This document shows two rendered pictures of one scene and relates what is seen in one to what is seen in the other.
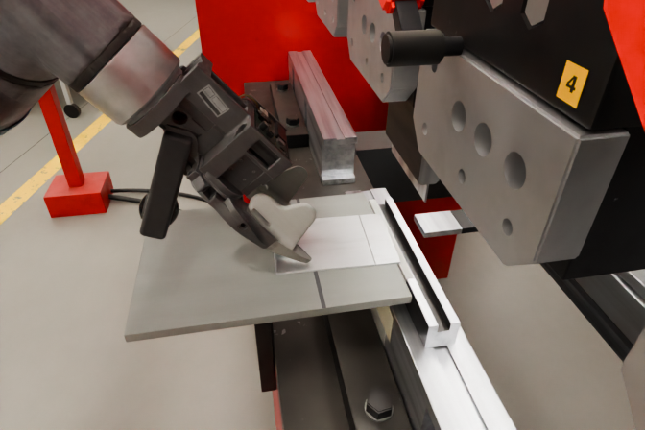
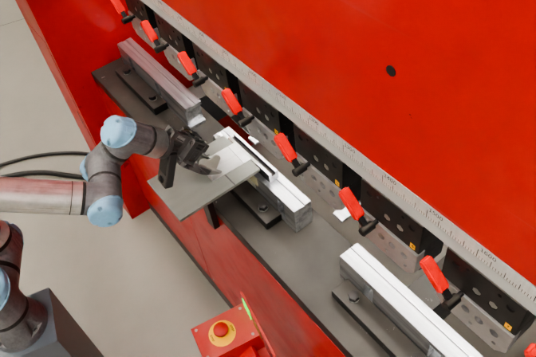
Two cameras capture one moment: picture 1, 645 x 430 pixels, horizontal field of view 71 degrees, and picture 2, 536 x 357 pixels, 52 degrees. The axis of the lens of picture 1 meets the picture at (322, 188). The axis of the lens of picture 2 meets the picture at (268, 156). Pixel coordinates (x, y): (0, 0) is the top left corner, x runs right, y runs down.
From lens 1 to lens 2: 105 cm
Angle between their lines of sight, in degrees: 20
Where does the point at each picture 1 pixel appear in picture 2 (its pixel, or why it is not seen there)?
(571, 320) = not seen: hidden behind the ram
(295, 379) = (230, 214)
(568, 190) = not seen: hidden behind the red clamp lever
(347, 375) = (249, 203)
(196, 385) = (137, 277)
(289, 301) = (222, 187)
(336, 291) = (235, 178)
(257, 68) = (96, 60)
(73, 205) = not seen: outside the picture
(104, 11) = (149, 131)
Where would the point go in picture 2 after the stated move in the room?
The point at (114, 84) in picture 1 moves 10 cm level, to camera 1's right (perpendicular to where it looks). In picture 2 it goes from (158, 149) to (196, 133)
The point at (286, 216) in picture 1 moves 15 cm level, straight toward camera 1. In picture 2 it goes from (210, 161) to (238, 197)
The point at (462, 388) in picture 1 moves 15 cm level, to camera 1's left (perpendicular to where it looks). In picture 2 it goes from (285, 189) to (234, 211)
